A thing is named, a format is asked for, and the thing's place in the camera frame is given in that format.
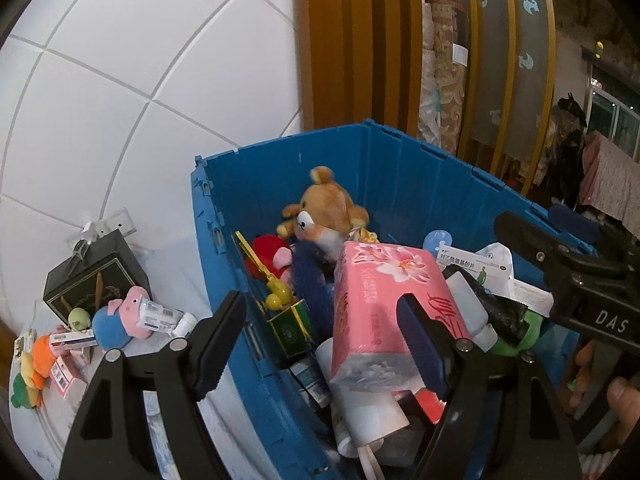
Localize green gold-edged box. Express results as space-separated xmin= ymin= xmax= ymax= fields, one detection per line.
xmin=265 ymin=300 xmax=316 ymax=359

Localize frosted glass sliding door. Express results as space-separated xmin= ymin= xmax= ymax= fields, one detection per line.
xmin=440 ymin=0 xmax=557 ymax=197

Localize white plastic bottle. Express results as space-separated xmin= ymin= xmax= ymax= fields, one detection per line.
xmin=442 ymin=265 xmax=498 ymax=353

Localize black hanging clothes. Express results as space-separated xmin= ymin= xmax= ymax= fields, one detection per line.
xmin=542 ymin=94 xmax=589 ymax=207

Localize yellow plush toy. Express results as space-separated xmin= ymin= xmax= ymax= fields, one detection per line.
xmin=20 ymin=352 xmax=47 ymax=389

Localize pale green round toy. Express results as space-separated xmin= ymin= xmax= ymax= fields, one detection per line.
xmin=68 ymin=306 xmax=93 ymax=331

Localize pink hanging cloth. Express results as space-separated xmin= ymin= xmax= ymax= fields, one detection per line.
xmin=579 ymin=132 xmax=640 ymax=224

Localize pink tissue pack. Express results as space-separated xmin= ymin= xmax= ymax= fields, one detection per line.
xmin=330 ymin=241 xmax=473 ymax=397

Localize rolled patterned carpet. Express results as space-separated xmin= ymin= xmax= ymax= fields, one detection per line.
xmin=419 ymin=0 xmax=473 ymax=157

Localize black gift box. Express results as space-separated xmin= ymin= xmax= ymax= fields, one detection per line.
xmin=42 ymin=229 xmax=152 ymax=326

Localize small white bottle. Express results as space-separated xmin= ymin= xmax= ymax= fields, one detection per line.
xmin=172 ymin=312 xmax=198 ymax=339

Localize dark blue fuzzy toy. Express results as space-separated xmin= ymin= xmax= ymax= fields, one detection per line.
xmin=290 ymin=240 xmax=336 ymax=341

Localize white flat box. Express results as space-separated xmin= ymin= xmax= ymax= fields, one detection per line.
xmin=509 ymin=277 xmax=555 ymax=317

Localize white and blue medicine box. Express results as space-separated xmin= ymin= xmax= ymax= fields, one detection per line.
xmin=137 ymin=297 xmax=185 ymax=334

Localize orange plush toy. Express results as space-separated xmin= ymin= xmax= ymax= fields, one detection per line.
xmin=31 ymin=334 xmax=62 ymax=379

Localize wooden door frame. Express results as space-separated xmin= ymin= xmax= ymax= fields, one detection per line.
xmin=295 ymin=0 xmax=437 ymax=137

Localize red plush toy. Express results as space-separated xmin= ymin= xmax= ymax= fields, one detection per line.
xmin=251 ymin=234 xmax=296 ymax=283

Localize yellow plastic toy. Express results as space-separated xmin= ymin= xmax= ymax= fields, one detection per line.
xmin=234 ymin=230 xmax=293 ymax=309

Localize light blue round case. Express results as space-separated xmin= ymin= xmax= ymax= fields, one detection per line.
xmin=422 ymin=230 xmax=451 ymax=254

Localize person's right hand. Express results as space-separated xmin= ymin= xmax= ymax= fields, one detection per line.
xmin=565 ymin=342 xmax=640 ymax=428

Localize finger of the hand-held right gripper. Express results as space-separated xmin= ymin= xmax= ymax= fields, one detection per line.
xmin=548 ymin=204 xmax=640 ymax=261
xmin=493 ymin=211 xmax=628 ymax=281

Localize white wall socket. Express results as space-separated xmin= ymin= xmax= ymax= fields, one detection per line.
xmin=67 ymin=206 xmax=137 ymax=247

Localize pink and white box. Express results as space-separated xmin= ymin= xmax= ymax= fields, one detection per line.
xmin=50 ymin=354 xmax=90 ymax=402

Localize black plastic bag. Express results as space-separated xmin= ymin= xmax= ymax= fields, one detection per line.
xmin=472 ymin=280 xmax=531 ymax=347

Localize blue plastic crate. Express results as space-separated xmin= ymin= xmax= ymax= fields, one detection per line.
xmin=190 ymin=119 xmax=598 ymax=480

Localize dark green plush toy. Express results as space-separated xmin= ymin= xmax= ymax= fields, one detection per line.
xmin=10 ymin=374 xmax=44 ymax=409

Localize brown teddy bear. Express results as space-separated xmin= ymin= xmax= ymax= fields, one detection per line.
xmin=276 ymin=166 xmax=371 ymax=261

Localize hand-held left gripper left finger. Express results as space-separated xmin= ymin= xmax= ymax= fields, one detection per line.
xmin=59 ymin=290 xmax=247 ymax=480

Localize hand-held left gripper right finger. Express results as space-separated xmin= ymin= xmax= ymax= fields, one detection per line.
xmin=396 ymin=294 xmax=583 ymax=480

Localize pink pig plush toy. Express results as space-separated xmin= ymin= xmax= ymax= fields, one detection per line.
xmin=91 ymin=286 xmax=151 ymax=350

